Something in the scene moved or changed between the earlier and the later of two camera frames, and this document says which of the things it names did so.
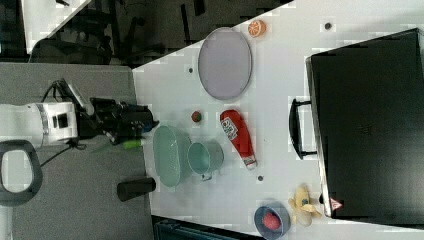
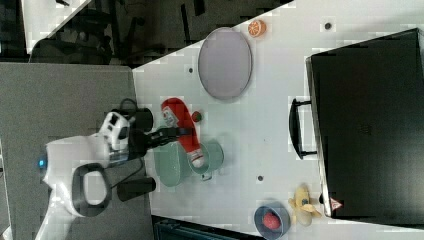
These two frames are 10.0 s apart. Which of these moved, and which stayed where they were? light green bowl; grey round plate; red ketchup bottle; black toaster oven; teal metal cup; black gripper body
Moved: red ketchup bottle; black gripper body
Stayed: black toaster oven; light green bowl; grey round plate; teal metal cup
